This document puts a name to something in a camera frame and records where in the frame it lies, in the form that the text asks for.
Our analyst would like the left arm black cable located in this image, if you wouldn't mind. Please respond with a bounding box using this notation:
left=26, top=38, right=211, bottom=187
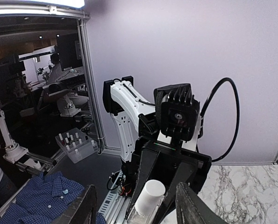
left=197, top=77, right=240, bottom=163

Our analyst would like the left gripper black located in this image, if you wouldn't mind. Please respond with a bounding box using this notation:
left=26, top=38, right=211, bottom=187
left=126, top=136, right=212, bottom=224

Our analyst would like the black monitor screen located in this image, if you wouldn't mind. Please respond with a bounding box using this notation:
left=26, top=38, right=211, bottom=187
left=57, top=34, right=83, bottom=71

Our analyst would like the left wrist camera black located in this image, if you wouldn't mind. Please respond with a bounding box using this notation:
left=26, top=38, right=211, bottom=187
left=154, top=83, right=200, bottom=141

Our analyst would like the blue checked shirt forearm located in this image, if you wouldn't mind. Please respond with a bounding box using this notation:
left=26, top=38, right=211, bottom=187
left=0, top=171, right=85, bottom=224

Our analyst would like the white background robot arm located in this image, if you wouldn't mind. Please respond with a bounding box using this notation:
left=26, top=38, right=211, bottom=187
left=0, top=108, right=29, bottom=164

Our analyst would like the clear acrylic polish organizer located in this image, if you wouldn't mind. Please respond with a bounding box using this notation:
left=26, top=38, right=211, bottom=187
left=55, top=128, right=99, bottom=164

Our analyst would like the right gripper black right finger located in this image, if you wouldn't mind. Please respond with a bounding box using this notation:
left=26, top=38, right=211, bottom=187
left=175, top=182, right=227, bottom=224

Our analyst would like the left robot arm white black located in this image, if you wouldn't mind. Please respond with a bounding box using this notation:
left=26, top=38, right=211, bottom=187
left=103, top=76, right=212, bottom=224

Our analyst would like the person seated in background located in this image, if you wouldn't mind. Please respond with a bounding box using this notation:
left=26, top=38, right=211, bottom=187
left=47, top=53, right=63, bottom=84

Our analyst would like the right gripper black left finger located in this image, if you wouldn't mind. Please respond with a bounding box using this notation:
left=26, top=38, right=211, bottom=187
left=51, top=185, right=97, bottom=224

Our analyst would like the clear nail polish bottle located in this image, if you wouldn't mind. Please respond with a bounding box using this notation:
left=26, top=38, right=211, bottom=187
left=127, top=196, right=164, bottom=224

